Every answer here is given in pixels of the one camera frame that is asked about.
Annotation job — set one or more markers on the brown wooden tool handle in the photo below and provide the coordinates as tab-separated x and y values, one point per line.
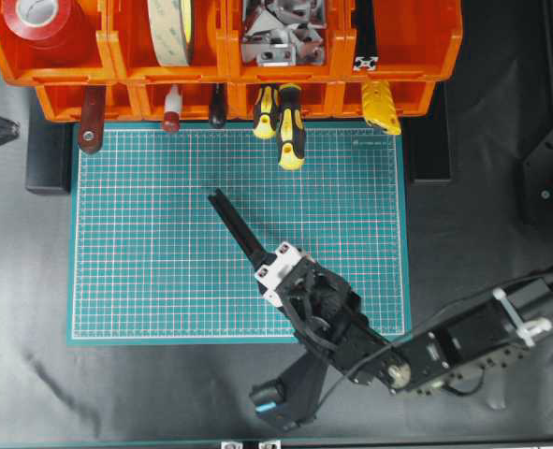
92	119

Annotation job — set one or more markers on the red tape roll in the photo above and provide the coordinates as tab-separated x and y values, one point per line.
58	31

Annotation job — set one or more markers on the beige double-sided tape roll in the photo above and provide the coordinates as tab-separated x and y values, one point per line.
172	31

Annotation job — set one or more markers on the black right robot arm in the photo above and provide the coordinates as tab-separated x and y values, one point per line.
468	335

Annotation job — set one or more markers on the orange container rack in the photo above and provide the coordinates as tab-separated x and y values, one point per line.
417	45

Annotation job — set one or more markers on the black rack foot left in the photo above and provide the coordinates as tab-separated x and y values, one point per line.
49	153

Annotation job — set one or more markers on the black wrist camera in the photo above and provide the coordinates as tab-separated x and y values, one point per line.
291	400

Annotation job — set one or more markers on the green cutting mat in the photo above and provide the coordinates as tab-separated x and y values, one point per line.
172	234

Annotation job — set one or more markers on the black rack foot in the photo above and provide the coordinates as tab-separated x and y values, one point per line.
49	153
427	143

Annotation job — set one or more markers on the yellow black screwdriver short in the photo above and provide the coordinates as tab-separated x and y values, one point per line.
266	112

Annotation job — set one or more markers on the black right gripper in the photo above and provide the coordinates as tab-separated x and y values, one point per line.
321	305

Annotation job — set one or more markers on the yellow black screwdriver long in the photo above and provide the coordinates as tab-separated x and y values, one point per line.
291	134

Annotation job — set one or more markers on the pile of aluminium brackets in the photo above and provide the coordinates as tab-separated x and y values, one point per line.
283	33

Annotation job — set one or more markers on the black rack foot right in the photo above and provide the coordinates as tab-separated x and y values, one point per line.
427	143

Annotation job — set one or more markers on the black handled tool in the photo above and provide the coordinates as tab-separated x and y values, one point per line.
218	107

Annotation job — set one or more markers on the red white glue bottle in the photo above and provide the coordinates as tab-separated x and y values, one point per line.
172	110

